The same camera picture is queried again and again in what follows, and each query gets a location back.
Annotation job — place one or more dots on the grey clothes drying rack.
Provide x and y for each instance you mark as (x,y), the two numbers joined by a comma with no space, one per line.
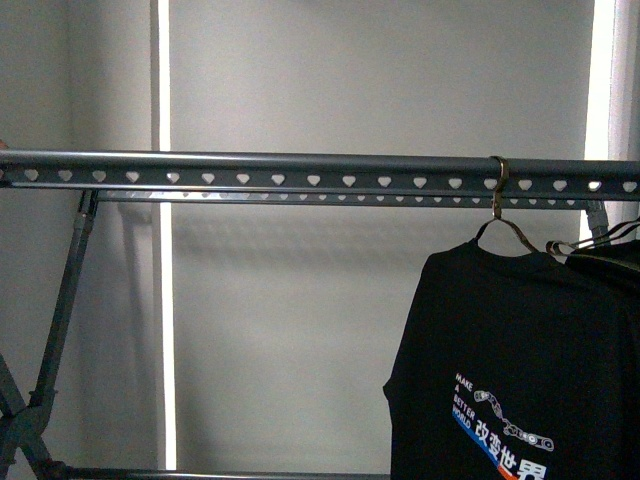
(270,179)

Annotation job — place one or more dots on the metal wire hanger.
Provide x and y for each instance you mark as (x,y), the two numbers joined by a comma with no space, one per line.
(497,211)
(564,249)

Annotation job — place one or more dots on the white light strip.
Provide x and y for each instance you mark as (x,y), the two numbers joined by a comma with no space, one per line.
(162,247)

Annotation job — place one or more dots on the black printed t-shirt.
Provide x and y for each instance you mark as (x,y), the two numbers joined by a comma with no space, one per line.
(516,368)

